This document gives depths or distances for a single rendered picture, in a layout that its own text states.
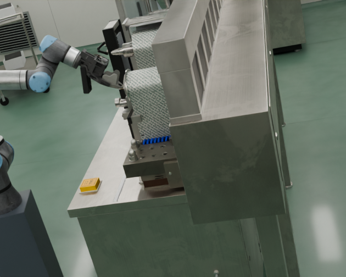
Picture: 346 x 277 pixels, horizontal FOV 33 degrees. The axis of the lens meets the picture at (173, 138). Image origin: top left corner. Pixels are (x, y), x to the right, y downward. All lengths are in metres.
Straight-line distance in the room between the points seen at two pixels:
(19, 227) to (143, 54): 0.89
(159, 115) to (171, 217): 0.42
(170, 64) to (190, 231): 1.05
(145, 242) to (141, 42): 0.84
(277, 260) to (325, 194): 2.06
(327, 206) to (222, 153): 2.23
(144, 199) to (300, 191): 1.75
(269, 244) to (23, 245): 1.21
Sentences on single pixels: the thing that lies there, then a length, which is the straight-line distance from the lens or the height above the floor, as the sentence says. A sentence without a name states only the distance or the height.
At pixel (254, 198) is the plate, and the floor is 1.20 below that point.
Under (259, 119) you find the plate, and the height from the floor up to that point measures 1.42.
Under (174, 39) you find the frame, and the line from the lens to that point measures 1.42.
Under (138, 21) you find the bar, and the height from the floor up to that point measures 1.45.
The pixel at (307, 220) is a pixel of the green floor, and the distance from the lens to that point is 3.60.
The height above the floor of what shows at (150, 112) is 1.15.
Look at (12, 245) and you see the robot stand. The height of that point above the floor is 0.76.
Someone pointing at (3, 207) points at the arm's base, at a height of 0.93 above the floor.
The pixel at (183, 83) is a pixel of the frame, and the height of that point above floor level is 1.54.
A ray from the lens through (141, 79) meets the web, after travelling 2.37.
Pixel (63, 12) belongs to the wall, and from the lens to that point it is 8.37.
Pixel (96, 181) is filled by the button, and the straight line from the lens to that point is 2.49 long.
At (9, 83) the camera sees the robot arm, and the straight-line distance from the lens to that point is 2.35.
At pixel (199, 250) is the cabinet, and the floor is 0.63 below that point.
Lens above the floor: 2.02
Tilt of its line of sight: 24 degrees down
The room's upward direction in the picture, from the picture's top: 14 degrees counter-clockwise
